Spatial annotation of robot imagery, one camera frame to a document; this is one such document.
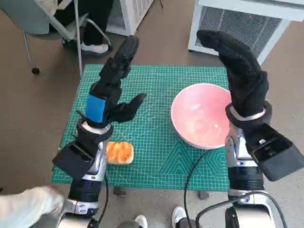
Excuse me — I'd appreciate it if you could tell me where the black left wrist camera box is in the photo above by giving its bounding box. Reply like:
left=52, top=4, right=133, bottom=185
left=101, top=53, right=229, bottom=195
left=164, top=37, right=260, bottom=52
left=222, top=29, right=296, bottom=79
left=52, top=141, right=96, bottom=180

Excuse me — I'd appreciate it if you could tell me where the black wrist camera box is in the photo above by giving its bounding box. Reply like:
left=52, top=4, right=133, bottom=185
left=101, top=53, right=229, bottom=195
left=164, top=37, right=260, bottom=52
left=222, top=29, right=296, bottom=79
left=52, top=141, right=96, bottom=180
left=244, top=123, right=304, bottom=182

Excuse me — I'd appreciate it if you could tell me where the green cutting mat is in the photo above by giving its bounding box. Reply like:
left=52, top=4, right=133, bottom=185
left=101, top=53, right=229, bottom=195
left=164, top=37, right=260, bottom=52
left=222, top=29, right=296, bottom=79
left=51, top=64, right=232, bottom=192

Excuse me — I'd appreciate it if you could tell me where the grey-green chair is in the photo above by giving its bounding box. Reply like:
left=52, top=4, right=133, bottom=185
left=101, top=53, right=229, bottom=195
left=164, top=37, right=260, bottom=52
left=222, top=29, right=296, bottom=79
left=0, top=0, right=112, bottom=76

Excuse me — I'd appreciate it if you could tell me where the thick black looping robot cable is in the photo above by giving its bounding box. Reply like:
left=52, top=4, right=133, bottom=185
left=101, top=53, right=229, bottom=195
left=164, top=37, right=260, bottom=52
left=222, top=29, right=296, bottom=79
left=196, top=191, right=288, bottom=228

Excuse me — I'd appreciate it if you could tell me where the large white grille cabinet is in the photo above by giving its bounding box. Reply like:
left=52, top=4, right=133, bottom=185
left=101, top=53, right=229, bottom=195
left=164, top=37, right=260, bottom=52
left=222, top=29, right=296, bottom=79
left=188, top=0, right=304, bottom=65

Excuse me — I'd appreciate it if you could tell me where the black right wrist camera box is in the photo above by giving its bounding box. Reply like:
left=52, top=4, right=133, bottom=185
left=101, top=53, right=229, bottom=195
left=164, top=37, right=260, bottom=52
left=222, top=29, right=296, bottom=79
left=244, top=123, right=304, bottom=182

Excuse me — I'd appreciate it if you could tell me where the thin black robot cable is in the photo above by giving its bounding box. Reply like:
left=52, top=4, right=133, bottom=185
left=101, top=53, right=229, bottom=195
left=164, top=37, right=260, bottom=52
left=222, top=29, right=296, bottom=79
left=96, top=173, right=110, bottom=228

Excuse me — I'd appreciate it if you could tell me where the long black robot cable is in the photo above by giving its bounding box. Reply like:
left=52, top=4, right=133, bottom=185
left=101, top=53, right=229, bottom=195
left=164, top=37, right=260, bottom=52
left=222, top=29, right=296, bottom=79
left=183, top=147, right=228, bottom=228

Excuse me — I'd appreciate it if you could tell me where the pink bowl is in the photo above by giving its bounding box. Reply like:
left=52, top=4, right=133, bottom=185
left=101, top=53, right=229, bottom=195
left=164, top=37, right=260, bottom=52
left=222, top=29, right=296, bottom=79
left=170, top=83, right=235, bottom=150

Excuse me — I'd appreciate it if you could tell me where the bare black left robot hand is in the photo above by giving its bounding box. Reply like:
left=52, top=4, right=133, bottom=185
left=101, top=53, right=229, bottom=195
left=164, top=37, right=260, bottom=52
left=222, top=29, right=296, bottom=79
left=85, top=35, right=146, bottom=128

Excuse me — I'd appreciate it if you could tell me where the seated person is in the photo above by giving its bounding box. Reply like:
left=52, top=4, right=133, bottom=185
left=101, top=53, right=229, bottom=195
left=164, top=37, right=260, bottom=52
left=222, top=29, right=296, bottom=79
left=48, top=0, right=114, bottom=55

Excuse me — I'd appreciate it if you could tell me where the white shoe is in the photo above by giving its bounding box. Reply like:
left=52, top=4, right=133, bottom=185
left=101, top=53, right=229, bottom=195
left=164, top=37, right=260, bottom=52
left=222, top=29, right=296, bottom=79
left=172, top=206, right=188, bottom=228
left=134, top=214, right=148, bottom=228

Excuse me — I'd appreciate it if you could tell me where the orange long toy bread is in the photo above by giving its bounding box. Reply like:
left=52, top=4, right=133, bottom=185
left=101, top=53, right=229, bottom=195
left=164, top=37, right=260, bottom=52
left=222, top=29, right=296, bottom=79
left=106, top=141, right=134, bottom=165

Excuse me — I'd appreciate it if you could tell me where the small white grille cabinet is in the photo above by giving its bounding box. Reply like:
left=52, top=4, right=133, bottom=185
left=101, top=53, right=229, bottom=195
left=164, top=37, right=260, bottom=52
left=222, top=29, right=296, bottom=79
left=105, top=0, right=155, bottom=37

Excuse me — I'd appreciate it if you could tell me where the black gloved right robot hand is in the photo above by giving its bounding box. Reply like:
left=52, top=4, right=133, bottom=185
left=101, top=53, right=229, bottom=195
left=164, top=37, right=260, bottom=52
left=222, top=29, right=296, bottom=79
left=196, top=30, right=270, bottom=118

